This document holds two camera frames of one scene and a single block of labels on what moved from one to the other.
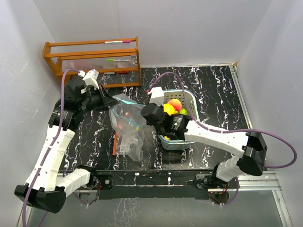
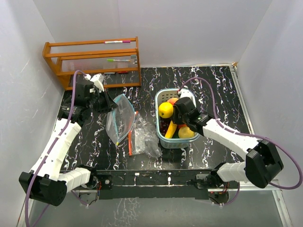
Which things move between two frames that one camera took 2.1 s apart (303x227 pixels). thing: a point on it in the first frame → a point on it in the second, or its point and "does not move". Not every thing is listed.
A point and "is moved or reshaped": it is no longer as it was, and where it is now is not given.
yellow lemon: (169, 109) does not move
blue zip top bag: (126, 116) is moved or reshaped
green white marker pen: (112, 60) does not move
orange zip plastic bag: (130, 144) → (143, 138)
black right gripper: (147, 123) → (176, 121)
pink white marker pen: (117, 41) does not move
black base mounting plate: (151, 184) does not move
